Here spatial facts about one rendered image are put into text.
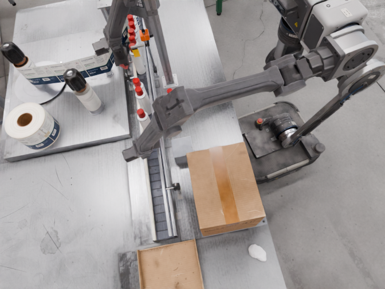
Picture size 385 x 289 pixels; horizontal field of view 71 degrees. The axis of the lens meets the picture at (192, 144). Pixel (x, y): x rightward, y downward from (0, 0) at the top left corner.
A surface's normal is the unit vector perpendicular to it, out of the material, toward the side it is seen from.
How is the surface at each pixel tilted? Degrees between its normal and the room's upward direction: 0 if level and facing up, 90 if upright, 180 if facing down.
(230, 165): 0
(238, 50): 0
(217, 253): 0
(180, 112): 52
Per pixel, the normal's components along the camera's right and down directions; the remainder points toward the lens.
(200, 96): 0.32, -0.22
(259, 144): -0.07, -0.40
